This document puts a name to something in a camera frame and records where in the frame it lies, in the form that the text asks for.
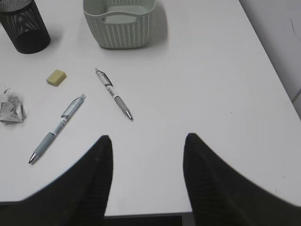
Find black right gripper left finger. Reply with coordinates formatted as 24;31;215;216
0;135;113;226

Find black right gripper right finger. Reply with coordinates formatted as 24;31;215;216
183;133;301;226

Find waste paper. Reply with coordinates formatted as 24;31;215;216
0;86;27;124

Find grey grip black-clip pen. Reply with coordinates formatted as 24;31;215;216
95;68;134;121

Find blue grip clear pen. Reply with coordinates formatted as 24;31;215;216
28;94;87;164

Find yellow eraser right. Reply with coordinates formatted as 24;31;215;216
46;70;66;87

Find pale green woven basket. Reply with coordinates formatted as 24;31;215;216
83;0;156;49

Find black mesh pen holder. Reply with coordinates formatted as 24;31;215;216
0;0;51;54

